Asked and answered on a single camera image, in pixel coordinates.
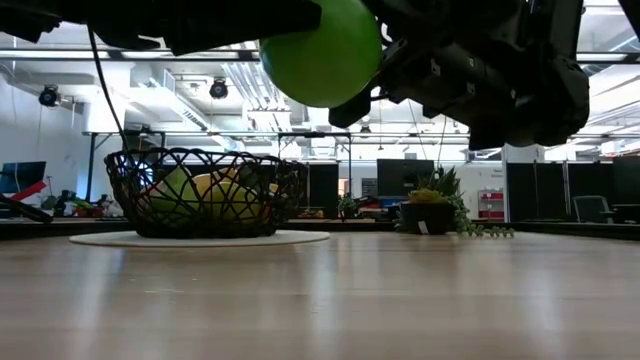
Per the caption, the black ceiling spotlight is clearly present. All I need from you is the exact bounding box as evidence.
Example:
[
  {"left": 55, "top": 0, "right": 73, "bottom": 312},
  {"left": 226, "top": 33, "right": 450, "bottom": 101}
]
[
  {"left": 38, "top": 84, "right": 62, "bottom": 109},
  {"left": 208, "top": 78, "right": 230, "bottom": 101}
]

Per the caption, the grey office chair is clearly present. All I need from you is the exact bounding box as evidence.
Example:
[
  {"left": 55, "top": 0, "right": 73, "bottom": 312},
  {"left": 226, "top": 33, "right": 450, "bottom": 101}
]
[{"left": 571, "top": 194, "right": 617, "bottom": 225}]

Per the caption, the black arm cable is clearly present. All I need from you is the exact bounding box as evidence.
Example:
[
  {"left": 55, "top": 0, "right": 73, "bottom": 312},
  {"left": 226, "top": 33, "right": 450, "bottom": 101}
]
[{"left": 86, "top": 24, "right": 129, "bottom": 149}]

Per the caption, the dark wall monitor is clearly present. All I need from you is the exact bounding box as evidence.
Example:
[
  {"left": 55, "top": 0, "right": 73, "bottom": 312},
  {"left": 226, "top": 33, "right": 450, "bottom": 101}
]
[{"left": 375, "top": 158, "right": 436, "bottom": 199}]

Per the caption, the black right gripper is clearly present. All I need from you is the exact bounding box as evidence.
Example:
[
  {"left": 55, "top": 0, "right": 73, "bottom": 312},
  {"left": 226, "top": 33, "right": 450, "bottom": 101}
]
[{"left": 328, "top": 0, "right": 591, "bottom": 152}]

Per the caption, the black woven wire basket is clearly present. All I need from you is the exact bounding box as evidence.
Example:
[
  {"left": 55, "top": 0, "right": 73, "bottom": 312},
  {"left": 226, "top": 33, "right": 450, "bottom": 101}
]
[{"left": 103, "top": 146, "right": 309, "bottom": 240}]

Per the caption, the yellow-green apple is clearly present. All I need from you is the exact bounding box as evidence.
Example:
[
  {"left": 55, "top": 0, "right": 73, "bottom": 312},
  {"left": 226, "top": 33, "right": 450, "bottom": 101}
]
[{"left": 212, "top": 180, "right": 265, "bottom": 225}]

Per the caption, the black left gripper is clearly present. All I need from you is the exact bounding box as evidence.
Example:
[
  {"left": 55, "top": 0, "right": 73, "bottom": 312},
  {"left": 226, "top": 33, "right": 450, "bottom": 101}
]
[{"left": 59, "top": 0, "right": 324, "bottom": 56}]

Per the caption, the white round plate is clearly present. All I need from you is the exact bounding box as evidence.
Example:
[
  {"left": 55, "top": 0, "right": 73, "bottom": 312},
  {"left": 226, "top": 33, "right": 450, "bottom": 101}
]
[{"left": 68, "top": 229, "right": 332, "bottom": 250}]

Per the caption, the yellow round fruit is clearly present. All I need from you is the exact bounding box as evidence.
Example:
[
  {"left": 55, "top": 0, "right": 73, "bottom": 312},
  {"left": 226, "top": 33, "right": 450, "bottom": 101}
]
[{"left": 192, "top": 169, "right": 241, "bottom": 201}]

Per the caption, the black partition wall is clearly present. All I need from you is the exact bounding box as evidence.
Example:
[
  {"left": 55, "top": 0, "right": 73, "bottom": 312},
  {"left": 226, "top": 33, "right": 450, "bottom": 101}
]
[{"left": 504, "top": 158, "right": 640, "bottom": 225}]

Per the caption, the small shelf with red bins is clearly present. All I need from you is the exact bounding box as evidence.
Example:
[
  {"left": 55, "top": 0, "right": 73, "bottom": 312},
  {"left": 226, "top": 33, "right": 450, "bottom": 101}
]
[{"left": 476, "top": 188, "right": 506, "bottom": 222}]

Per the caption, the small background potted plant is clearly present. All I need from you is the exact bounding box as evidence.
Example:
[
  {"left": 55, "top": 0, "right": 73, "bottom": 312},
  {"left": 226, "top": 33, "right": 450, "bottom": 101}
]
[{"left": 336, "top": 193, "right": 360, "bottom": 223}]

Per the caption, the bright green apple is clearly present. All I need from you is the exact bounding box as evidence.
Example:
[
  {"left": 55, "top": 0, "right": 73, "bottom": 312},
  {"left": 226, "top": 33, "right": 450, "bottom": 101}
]
[{"left": 258, "top": 0, "right": 384, "bottom": 109}]

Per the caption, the potted succulent plant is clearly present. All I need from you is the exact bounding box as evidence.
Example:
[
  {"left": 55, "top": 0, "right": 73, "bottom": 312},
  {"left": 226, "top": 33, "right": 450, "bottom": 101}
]
[{"left": 393, "top": 166, "right": 516, "bottom": 239}]

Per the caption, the blue computer monitor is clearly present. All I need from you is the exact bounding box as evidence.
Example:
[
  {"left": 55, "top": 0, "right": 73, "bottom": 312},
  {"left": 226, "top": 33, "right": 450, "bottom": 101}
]
[{"left": 0, "top": 160, "right": 48, "bottom": 196}]

